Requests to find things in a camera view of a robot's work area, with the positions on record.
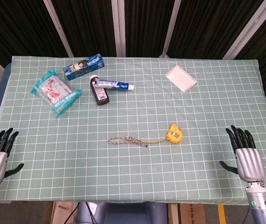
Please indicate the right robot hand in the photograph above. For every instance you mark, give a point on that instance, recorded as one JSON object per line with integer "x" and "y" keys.
{"x": 247, "y": 161}

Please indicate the yellow tape measure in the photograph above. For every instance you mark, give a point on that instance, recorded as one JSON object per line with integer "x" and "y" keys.
{"x": 174, "y": 134}

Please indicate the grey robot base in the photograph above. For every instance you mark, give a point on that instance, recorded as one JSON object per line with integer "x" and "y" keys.
{"x": 121, "y": 213}

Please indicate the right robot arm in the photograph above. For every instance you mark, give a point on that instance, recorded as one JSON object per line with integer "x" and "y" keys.
{"x": 260, "y": 203}

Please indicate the cardboard box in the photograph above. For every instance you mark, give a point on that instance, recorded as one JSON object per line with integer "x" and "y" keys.
{"x": 58, "y": 213}

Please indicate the teal snack bag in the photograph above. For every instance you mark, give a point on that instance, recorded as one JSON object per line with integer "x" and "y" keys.
{"x": 56, "y": 92}

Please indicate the green checkered tablecloth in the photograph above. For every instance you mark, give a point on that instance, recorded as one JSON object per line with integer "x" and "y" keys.
{"x": 133, "y": 163}

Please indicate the dark brown medicine bottle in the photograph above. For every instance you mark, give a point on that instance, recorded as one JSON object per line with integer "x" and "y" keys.
{"x": 100, "y": 93}

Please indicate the blue toothpaste box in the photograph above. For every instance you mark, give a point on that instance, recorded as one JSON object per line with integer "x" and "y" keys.
{"x": 83, "y": 66}

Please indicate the blue white toothpaste tube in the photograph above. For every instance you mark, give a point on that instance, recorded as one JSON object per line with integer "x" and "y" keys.
{"x": 113, "y": 84}

